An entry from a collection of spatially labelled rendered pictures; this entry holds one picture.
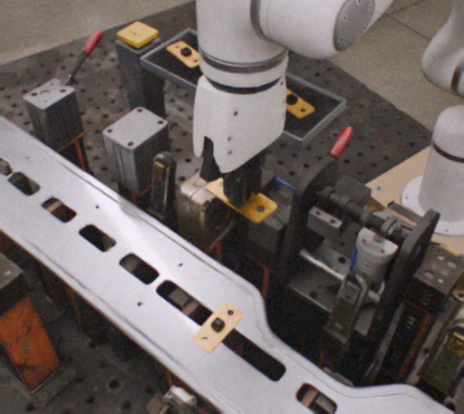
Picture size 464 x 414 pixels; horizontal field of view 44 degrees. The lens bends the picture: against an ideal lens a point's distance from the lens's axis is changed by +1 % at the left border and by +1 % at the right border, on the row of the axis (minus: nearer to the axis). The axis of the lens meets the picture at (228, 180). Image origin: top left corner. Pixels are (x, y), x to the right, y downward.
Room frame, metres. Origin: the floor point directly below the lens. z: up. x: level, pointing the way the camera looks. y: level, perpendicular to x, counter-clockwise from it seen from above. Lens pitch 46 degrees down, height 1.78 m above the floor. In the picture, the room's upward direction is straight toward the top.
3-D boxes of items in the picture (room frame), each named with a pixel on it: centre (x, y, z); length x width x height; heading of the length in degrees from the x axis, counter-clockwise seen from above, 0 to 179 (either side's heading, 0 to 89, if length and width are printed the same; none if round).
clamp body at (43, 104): (0.94, 0.37, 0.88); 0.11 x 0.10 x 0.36; 141
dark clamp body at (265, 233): (0.61, -0.08, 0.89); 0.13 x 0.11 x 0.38; 141
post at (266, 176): (0.67, -0.05, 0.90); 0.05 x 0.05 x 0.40; 51
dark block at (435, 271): (0.46, -0.29, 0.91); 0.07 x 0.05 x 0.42; 141
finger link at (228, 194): (0.44, 0.00, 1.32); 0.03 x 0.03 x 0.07; 46
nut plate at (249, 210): (0.46, -0.01, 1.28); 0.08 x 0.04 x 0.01; 46
